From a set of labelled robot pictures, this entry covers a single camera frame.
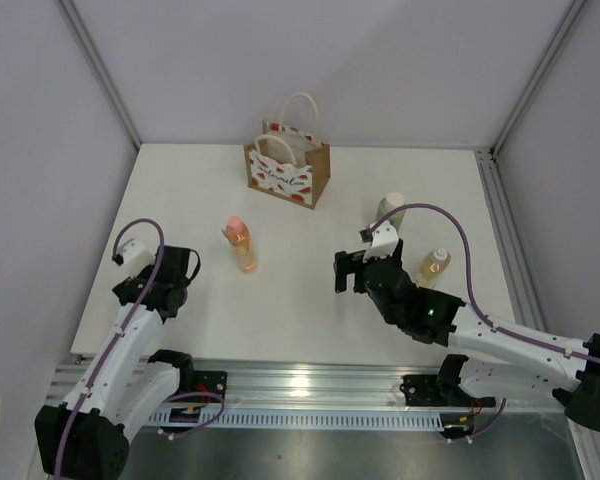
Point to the aluminium frame post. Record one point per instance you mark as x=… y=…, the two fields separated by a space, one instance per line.
x=100 y=72
x=558 y=41

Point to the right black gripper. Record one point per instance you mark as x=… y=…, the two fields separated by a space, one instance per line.
x=349 y=264

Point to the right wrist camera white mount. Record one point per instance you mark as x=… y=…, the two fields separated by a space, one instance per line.
x=381 y=240

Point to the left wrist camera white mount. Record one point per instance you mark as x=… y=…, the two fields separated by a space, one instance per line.
x=133 y=256

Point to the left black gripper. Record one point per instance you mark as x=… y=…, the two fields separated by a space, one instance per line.
x=144 y=273

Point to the orange bottle pink cap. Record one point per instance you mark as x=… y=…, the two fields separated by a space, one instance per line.
x=238 y=235

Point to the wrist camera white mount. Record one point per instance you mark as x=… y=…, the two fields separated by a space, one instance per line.
x=381 y=240
x=133 y=256

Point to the aluminium mounting rail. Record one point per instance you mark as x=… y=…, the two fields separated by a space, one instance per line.
x=284 y=385

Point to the green bottle white cap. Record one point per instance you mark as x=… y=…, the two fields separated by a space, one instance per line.
x=389 y=203

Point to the right side aluminium rail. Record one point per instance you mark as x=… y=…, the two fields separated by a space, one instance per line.
x=523 y=293

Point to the white slotted cable duct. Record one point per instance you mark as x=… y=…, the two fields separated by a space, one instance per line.
x=392 y=420

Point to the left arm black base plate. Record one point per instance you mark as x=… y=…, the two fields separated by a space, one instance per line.
x=206 y=382

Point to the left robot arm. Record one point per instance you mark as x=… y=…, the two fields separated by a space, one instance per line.
x=88 y=435

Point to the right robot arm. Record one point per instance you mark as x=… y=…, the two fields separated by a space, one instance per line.
x=494 y=359

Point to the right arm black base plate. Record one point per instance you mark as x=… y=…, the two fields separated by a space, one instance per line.
x=424 y=390

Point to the watermelon print canvas bag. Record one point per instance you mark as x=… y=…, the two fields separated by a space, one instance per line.
x=287 y=162

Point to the small amber bottle white cap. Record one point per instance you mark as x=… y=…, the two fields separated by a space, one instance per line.
x=432 y=267

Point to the right aluminium frame post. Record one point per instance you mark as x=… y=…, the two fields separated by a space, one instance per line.
x=558 y=41

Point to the left aluminium frame post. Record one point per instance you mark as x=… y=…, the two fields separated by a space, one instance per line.
x=100 y=72

